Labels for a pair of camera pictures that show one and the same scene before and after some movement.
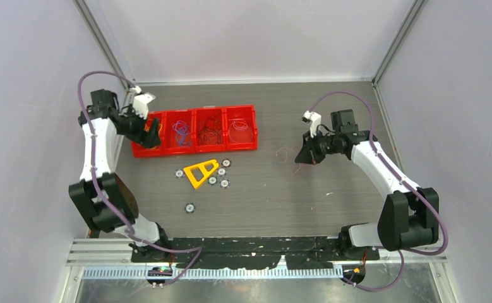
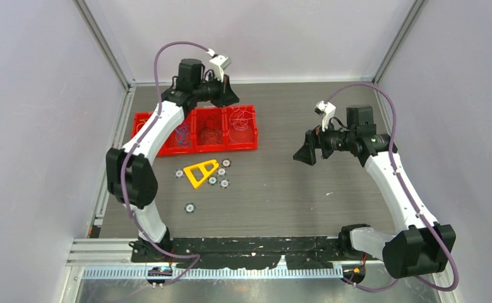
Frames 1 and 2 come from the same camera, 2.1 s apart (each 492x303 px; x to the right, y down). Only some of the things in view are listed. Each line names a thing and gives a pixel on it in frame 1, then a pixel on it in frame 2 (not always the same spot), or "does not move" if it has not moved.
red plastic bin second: [179, 131] does not move
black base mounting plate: [306, 252] does not move
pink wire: [239, 132] -> [240, 117]
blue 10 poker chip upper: [221, 172] does not move
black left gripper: [151, 139] -> [227, 96]
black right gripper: [309, 156] does not move
